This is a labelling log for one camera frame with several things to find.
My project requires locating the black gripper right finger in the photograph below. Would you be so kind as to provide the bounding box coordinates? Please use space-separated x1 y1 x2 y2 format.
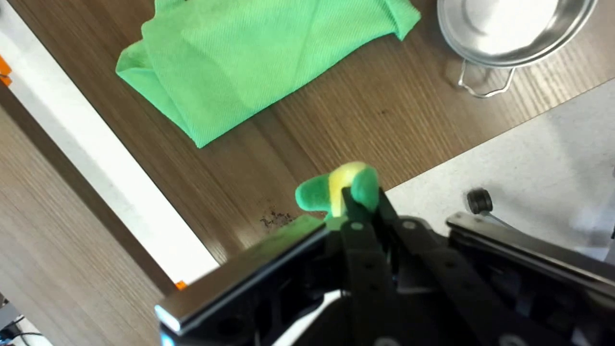
374 186 528 346

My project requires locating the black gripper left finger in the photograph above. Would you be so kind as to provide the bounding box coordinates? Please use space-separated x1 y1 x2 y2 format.
337 186 395 346

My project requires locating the green yellow plush toy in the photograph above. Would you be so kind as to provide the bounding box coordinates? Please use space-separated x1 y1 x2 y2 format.
293 159 382 223

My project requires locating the small steel pot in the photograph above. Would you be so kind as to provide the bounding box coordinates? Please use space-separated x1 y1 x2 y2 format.
435 0 601 102

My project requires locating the small black round knob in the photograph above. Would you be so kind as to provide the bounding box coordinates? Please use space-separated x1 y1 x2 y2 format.
464 186 495 215

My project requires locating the green microfibre cloth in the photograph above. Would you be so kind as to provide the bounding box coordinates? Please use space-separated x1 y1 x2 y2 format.
113 0 422 150

